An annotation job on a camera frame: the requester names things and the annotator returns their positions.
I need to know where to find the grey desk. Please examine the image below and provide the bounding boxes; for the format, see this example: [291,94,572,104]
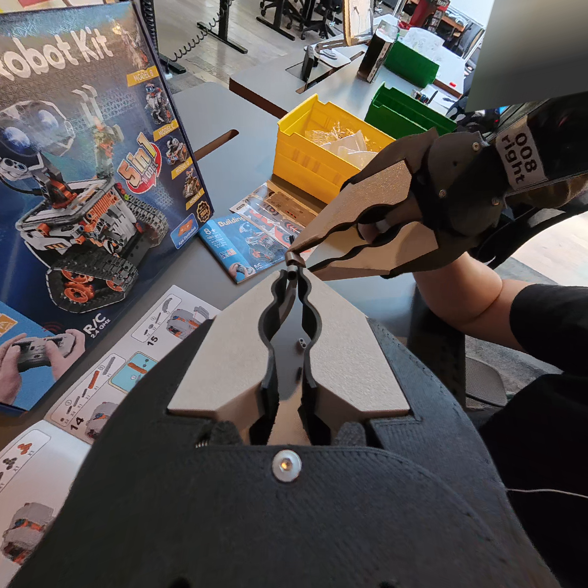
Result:
[229,14,465,120]
[0,82,419,453]

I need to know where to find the thin white cable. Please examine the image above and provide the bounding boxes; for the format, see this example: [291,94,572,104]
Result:
[505,487,588,498]

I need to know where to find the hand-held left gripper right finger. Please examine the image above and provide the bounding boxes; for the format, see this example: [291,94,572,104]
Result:
[294,266,411,444]

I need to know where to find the sticker sheet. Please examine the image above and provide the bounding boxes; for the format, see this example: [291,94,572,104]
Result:
[230,180,322,251]

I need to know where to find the dark brown carton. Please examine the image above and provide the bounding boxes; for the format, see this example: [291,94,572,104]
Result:
[358,23,400,83]

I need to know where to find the green storage bin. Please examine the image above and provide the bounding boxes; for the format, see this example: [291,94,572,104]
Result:
[383,40,440,88]
[365,83,458,141]

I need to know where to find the yellow storage bin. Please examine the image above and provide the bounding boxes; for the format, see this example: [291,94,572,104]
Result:
[273,94,398,203]

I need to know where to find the person's right hand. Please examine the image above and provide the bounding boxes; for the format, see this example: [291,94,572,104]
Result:
[357,218,400,244]

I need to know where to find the blue booklet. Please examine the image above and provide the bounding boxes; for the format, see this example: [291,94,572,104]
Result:
[198,213,295,284]

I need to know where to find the black desk leg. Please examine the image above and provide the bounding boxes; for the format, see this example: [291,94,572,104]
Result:
[198,0,249,53]

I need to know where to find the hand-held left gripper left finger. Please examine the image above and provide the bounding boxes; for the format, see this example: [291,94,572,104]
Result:
[166,270,288,444]

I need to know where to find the white instruction sheet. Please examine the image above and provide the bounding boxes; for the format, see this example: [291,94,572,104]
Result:
[0,285,221,566]

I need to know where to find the person's right forearm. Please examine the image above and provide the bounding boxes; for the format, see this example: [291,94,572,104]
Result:
[411,255,520,329]

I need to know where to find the olive brown cloth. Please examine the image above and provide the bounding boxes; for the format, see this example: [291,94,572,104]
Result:
[503,172,588,212]

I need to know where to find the blue robot kit box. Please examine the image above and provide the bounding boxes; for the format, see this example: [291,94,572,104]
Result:
[0,0,214,416]

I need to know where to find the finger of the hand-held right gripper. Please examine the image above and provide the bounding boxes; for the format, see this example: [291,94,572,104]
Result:
[305,223,440,282]
[286,160,414,265]

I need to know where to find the black mesh office chair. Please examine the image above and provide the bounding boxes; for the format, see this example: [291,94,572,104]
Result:
[469,198,588,272]

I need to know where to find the clear plastic bags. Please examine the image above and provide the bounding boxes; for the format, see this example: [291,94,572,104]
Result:
[303,120,391,168]

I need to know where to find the person in black shirt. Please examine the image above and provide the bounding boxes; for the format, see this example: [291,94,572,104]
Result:
[478,282,588,588]

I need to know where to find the black coiled cable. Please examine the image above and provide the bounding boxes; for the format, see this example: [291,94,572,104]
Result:
[170,23,217,62]

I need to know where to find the grey chair seat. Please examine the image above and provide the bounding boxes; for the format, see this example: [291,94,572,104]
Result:
[464,356,508,407]

